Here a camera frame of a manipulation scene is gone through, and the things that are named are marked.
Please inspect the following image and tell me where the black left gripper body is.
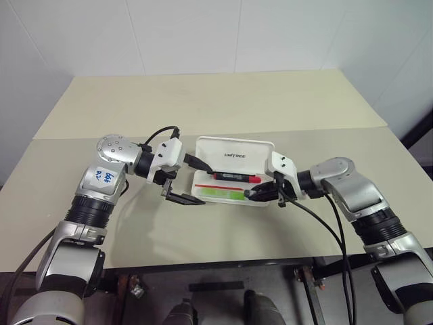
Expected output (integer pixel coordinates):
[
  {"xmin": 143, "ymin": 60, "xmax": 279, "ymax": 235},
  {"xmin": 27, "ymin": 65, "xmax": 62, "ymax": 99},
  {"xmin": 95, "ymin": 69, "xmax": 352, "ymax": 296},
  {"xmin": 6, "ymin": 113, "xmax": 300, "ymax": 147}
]
[{"xmin": 154, "ymin": 167, "xmax": 180, "ymax": 200}]

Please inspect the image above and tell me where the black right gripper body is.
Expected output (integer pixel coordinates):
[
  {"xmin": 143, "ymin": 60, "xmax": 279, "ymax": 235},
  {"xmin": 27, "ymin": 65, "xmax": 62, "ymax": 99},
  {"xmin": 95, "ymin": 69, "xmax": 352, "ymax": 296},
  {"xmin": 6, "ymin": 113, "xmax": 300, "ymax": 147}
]
[{"xmin": 273, "ymin": 172, "xmax": 295, "ymax": 208}]

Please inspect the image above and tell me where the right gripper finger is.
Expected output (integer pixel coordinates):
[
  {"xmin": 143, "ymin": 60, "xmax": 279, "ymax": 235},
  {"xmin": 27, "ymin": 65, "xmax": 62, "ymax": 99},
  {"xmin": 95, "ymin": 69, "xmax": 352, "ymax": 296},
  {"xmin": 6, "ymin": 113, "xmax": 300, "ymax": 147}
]
[
  {"xmin": 252, "ymin": 180, "xmax": 278, "ymax": 192},
  {"xmin": 248, "ymin": 190, "xmax": 280, "ymax": 203}
]

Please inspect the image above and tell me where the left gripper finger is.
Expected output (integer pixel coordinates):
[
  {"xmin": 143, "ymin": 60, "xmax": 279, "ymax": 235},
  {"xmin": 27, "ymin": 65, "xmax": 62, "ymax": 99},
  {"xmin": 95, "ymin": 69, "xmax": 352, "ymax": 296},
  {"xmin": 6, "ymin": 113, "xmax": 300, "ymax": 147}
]
[
  {"xmin": 164, "ymin": 191, "xmax": 206, "ymax": 206},
  {"xmin": 184, "ymin": 152, "xmax": 214, "ymax": 176}
]

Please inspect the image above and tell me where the black marker red cap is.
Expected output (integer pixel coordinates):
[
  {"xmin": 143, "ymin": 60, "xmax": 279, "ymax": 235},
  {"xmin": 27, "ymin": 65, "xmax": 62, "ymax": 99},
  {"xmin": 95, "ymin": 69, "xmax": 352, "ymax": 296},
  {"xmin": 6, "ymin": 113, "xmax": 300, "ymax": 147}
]
[{"xmin": 211, "ymin": 171, "xmax": 262, "ymax": 184}]

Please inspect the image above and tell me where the green highlighter pen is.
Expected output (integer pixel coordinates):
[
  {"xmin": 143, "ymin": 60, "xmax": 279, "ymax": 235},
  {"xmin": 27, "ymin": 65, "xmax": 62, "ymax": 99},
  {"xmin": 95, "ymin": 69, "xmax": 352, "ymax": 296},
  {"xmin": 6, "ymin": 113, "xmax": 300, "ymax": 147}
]
[{"xmin": 199, "ymin": 188, "xmax": 247, "ymax": 201}]

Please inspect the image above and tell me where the thin red stick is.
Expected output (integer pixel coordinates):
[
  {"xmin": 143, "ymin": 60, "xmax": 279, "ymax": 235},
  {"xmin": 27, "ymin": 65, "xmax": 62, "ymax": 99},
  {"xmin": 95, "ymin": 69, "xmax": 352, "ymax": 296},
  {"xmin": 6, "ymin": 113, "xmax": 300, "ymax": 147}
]
[{"xmin": 194, "ymin": 183, "xmax": 244, "ymax": 190}]

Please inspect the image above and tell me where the white plastic pencil case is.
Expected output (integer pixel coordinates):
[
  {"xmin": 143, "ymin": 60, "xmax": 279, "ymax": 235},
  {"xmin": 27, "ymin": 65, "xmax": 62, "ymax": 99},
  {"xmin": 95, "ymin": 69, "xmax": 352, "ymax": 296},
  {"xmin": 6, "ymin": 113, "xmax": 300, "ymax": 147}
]
[{"xmin": 189, "ymin": 135, "xmax": 275, "ymax": 207}]

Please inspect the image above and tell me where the white label blue writing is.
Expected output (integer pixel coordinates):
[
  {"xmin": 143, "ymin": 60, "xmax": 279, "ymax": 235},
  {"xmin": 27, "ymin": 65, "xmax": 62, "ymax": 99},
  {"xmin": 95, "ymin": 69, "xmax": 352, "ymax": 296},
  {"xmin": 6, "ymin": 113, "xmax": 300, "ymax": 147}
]
[{"xmin": 90, "ymin": 167, "xmax": 118, "ymax": 188}]

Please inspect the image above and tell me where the black flat bar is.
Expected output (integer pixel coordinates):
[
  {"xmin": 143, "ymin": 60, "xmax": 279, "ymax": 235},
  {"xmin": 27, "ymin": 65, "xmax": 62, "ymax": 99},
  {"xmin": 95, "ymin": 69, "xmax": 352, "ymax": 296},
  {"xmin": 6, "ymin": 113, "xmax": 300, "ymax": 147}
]
[{"xmin": 188, "ymin": 280, "xmax": 245, "ymax": 292}]

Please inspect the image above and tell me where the dark grey rounded shape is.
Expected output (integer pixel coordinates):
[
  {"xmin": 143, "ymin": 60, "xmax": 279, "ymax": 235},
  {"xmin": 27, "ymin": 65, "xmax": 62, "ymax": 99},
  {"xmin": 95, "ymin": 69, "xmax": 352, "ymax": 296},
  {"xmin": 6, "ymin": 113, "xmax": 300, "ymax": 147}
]
[{"xmin": 164, "ymin": 299, "xmax": 199, "ymax": 325}]

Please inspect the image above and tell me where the black stand leg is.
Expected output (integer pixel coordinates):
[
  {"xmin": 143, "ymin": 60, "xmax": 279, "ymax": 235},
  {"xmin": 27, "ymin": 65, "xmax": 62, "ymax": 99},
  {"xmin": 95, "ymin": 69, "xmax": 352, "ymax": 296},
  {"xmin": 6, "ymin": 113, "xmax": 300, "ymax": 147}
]
[{"xmin": 401, "ymin": 101, "xmax": 433, "ymax": 148}]

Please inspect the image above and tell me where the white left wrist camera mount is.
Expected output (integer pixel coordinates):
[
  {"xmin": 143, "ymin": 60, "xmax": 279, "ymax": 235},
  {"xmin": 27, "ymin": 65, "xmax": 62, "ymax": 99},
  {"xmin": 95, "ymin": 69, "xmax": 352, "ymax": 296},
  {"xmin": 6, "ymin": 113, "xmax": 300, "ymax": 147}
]
[{"xmin": 147, "ymin": 137, "xmax": 187, "ymax": 186}]

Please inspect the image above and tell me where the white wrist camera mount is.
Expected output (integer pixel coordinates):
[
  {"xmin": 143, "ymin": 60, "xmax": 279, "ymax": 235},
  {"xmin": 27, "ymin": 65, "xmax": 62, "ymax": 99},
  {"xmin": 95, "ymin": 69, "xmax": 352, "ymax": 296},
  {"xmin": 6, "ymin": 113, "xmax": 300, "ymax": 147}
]
[
  {"xmin": 147, "ymin": 137, "xmax": 187, "ymax": 186},
  {"xmin": 267, "ymin": 151, "xmax": 307, "ymax": 200}
]

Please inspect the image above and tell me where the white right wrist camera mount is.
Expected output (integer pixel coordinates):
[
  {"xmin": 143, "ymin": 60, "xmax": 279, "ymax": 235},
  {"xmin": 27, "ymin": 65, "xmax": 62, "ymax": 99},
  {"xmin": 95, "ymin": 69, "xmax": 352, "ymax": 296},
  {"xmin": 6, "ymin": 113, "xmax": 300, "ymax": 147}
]
[{"xmin": 267, "ymin": 151, "xmax": 307, "ymax": 200}]

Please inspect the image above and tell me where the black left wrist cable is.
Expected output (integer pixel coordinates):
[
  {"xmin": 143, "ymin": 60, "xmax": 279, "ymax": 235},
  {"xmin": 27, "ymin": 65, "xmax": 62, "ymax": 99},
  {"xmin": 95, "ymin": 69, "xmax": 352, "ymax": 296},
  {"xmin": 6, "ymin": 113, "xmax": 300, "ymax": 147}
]
[{"xmin": 137, "ymin": 126, "xmax": 180, "ymax": 154}]

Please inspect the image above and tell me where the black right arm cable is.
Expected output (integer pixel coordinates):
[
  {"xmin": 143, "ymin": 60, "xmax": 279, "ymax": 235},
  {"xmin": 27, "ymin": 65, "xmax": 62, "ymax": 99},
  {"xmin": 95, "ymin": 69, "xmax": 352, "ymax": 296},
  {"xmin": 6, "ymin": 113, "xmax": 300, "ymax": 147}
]
[
  {"xmin": 321, "ymin": 191, "xmax": 349, "ymax": 325},
  {"xmin": 286, "ymin": 199, "xmax": 355, "ymax": 325}
]

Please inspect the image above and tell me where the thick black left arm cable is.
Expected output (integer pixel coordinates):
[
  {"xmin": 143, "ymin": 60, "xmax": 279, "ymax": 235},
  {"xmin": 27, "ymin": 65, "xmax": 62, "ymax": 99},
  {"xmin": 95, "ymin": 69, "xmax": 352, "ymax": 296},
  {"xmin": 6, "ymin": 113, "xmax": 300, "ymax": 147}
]
[{"xmin": 5, "ymin": 228, "xmax": 60, "ymax": 325}]

